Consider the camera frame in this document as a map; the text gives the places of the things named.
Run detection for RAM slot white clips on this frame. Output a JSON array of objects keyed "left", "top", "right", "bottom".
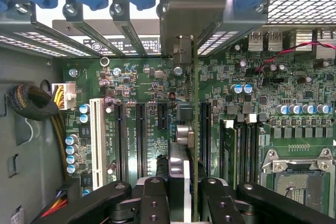
[
  {"left": 219, "top": 118, "right": 237, "bottom": 189},
  {"left": 246, "top": 113, "right": 257, "bottom": 184}
]

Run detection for black sleeved power cable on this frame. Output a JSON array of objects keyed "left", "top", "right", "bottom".
[{"left": 7, "top": 83, "right": 68, "bottom": 183}]

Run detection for green motherboard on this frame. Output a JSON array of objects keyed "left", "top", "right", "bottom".
[{"left": 62, "top": 24, "right": 336, "bottom": 217}]

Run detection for CPU socket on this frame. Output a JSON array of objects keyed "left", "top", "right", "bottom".
[{"left": 260, "top": 147, "right": 336, "bottom": 217}]

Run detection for thin red black wire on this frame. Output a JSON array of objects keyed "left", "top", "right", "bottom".
[{"left": 255, "top": 40, "right": 336, "bottom": 90}]

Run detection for white expansion slot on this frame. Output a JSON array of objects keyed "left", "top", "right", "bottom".
[{"left": 89, "top": 98, "right": 107, "bottom": 190}]

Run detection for RAM slot black clips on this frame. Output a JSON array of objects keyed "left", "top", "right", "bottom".
[
  {"left": 237, "top": 115, "right": 247, "bottom": 185},
  {"left": 256, "top": 113, "right": 266, "bottom": 183}
]

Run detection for grey power supply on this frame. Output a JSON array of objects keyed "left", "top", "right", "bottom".
[{"left": 0, "top": 47, "right": 65, "bottom": 224}]

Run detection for red yellow power wires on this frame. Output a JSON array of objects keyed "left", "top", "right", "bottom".
[{"left": 39, "top": 188, "right": 68, "bottom": 218}]

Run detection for white power connector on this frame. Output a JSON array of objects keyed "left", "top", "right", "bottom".
[{"left": 51, "top": 82, "right": 77, "bottom": 111}]

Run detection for short black expansion slot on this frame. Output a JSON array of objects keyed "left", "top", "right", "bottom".
[{"left": 157, "top": 102, "right": 169, "bottom": 130}]

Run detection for silver finned port housing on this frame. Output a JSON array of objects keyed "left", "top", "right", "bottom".
[{"left": 295, "top": 29, "right": 313, "bottom": 52}]

